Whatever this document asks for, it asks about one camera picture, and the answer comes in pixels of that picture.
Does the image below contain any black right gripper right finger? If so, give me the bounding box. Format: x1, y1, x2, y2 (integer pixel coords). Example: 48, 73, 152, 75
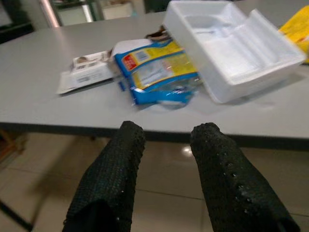
190, 122, 301, 232

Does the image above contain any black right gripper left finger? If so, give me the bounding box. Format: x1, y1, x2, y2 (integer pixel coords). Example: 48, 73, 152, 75
62, 120, 146, 232

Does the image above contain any torn white cardboard box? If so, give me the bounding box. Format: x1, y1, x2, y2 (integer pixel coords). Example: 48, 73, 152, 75
56, 38, 153, 95

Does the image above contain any black metal table leg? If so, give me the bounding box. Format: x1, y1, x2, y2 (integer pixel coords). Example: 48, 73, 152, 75
0, 197, 33, 232

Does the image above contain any blue yellow plastic bread bag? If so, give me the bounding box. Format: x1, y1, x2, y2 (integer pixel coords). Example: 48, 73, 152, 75
113, 40, 202, 111

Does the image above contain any white styrofoam packing tray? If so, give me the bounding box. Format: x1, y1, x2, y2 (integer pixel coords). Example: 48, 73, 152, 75
162, 0, 307, 104

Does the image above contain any dark brown wrapper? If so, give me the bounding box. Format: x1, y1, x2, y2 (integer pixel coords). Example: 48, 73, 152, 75
144, 26, 169, 42

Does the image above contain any shiny metal post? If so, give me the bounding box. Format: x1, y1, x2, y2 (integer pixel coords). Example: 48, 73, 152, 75
38, 0, 62, 27

